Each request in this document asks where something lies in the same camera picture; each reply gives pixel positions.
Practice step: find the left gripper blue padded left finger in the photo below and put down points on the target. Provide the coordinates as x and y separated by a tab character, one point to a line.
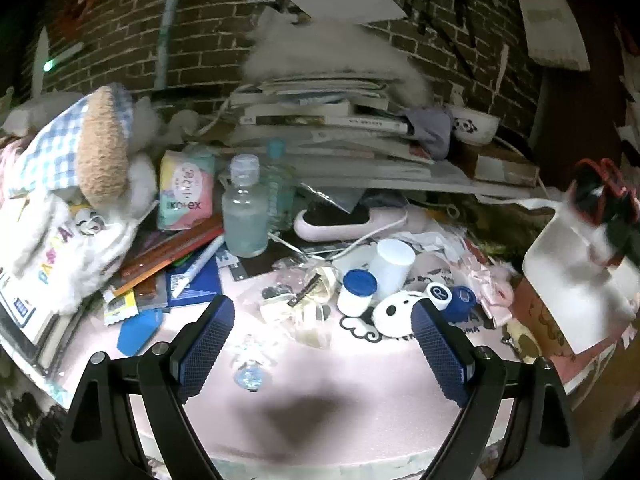
197	346

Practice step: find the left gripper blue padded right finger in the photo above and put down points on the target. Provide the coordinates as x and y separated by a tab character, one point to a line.
447	350

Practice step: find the blue round keychain charm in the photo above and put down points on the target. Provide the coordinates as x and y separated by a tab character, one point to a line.
249	377

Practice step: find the blue plastic card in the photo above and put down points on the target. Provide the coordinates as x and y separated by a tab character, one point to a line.
136	332

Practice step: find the dark blue packet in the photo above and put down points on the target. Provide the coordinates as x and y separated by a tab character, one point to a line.
201	290

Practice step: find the panda face plush pouch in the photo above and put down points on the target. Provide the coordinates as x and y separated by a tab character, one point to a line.
392	316

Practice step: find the white pen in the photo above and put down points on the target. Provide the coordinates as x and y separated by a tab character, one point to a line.
196	267

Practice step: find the white cylindrical jar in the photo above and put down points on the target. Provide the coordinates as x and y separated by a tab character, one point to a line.
390	266

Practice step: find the blue lid small jar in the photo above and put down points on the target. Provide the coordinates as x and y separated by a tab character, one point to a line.
358	288

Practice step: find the pink hair brush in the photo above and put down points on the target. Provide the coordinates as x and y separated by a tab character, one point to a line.
332	225

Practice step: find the white cardboard box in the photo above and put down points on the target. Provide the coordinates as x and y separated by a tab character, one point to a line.
588	299

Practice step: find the frosted clear plastic bottle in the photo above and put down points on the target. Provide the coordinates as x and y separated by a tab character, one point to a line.
245	206

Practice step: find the kotex pad package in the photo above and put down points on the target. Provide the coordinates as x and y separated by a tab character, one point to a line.
185	188

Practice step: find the green glass bottle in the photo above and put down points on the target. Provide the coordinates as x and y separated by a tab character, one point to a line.
279	181

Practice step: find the plush toy with plaid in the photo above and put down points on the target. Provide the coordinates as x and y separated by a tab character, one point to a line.
75	197

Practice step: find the panda print white bowl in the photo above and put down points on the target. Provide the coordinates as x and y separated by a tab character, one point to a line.
473	127

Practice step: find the purple grey cloth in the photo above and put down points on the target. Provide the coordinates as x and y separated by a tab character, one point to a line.
432	128

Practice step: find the stack of books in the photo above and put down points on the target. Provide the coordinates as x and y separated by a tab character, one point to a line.
362	117

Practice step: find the white fluffy fur item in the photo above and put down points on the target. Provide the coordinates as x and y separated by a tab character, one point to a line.
284	49

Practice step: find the white tote bag on wall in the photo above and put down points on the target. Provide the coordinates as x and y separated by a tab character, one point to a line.
553	36

